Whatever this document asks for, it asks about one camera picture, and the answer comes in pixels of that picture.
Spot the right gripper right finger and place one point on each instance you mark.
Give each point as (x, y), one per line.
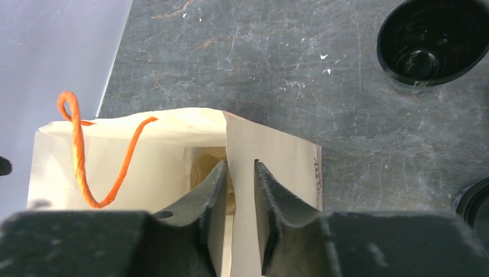
(296, 239)

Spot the black coffee cup white lettering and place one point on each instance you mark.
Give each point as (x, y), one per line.
(430, 43)

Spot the brown paper bag orange handles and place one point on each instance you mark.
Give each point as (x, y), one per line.
(148, 160)

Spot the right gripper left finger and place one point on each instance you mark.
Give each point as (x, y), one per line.
(184, 239)

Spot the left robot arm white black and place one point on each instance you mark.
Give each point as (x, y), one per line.
(5, 166)

